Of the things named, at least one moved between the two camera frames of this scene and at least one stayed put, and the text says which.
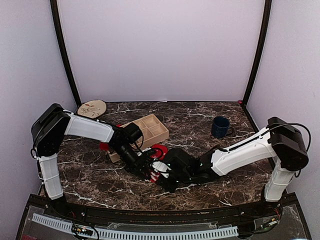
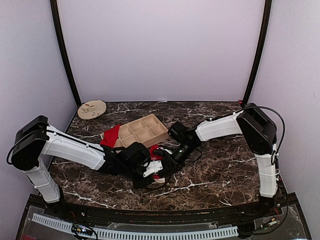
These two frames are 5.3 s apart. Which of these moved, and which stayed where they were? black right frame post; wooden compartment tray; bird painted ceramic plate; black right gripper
Moved: black right gripper
Stayed: bird painted ceramic plate; black right frame post; wooden compartment tray
